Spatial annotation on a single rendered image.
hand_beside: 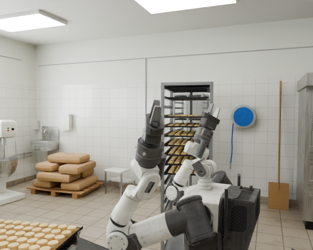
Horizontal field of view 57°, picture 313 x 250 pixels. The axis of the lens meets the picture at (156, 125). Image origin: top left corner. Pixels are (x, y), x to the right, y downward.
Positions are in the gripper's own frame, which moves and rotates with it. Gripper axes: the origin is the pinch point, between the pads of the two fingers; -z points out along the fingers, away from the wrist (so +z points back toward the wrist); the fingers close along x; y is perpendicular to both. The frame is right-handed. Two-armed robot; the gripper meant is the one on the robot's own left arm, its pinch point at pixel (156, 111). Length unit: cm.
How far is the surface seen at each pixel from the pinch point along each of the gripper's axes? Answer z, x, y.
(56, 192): 323, 344, -115
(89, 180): 306, 366, -62
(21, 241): 86, 22, -52
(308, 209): 188, 197, 238
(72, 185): 300, 341, -88
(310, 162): 132, 218, 230
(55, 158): 277, 385, -128
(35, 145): 302, 464, -192
